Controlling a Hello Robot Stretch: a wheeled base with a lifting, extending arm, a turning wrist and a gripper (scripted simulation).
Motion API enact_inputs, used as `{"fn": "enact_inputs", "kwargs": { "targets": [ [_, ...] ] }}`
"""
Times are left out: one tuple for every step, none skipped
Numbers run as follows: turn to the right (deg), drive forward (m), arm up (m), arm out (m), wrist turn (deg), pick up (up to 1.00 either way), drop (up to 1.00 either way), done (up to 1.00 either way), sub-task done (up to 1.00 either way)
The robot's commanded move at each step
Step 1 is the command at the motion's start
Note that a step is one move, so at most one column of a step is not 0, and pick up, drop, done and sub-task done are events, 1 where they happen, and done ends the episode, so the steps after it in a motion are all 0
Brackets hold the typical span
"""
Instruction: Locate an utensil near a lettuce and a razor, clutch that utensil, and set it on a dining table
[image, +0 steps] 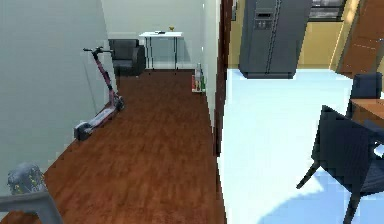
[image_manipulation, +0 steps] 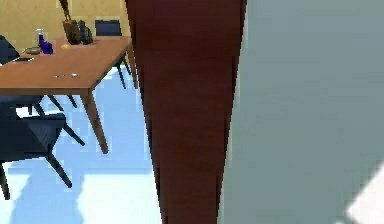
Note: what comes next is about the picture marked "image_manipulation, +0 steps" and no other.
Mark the blue spray bottle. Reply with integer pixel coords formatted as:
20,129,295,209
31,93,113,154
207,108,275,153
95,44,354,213
35,28,55,56

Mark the dark grey statue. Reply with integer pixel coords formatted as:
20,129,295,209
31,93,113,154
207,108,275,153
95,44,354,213
77,19,94,46

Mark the brown vase with sticks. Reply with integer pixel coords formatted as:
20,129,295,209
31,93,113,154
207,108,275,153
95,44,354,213
58,0,83,46

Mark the brown wooden dining table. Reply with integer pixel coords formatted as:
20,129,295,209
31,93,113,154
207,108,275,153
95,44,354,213
0,35,139,155

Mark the dark red wooden door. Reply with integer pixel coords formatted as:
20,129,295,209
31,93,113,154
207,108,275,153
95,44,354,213
124,0,248,224

